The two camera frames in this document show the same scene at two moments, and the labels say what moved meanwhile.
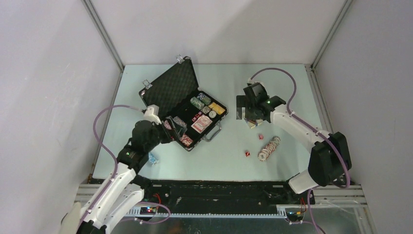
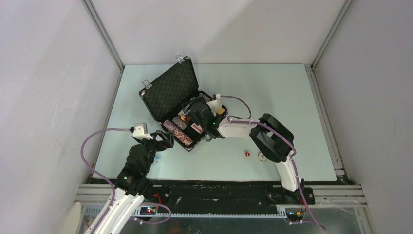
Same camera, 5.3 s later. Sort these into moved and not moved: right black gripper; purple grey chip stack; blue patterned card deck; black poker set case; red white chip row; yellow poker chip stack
Moved: right black gripper; blue patterned card deck
Not moved: black poker set case; red white chip row; yellow poker chip stack; purple grey chip stack
